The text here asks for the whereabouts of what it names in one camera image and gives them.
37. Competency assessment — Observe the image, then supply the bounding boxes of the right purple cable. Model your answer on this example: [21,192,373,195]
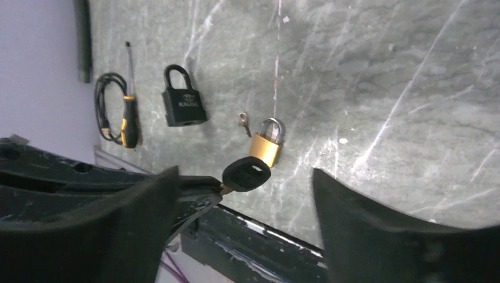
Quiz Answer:
[160,249,190,283]

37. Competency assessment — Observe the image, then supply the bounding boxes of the black foam tube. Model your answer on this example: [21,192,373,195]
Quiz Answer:
[73,0,93,84]

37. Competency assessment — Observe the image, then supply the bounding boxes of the black padlock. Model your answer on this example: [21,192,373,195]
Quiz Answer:
[162,64,208,127]

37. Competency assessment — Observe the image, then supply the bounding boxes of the small silver key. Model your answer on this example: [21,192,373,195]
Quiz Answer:
[238,111,252,138]

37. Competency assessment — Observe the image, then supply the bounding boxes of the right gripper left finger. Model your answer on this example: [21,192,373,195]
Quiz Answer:
[1,167,180,282]

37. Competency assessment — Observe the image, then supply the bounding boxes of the coiled black cable left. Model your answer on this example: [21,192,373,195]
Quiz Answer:
[93,72,128,145]

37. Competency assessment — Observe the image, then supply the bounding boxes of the yellow black screwdriver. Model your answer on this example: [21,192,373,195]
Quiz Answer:
[121,41,139,149]

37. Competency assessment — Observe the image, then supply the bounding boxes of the small brass padlock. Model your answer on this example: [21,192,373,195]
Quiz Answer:
[249,117,285,167]

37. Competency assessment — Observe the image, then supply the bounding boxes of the black head key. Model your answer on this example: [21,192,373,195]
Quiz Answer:
[221,156,271,196]

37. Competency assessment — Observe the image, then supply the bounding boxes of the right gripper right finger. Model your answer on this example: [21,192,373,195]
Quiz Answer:
[311,169,499,282]

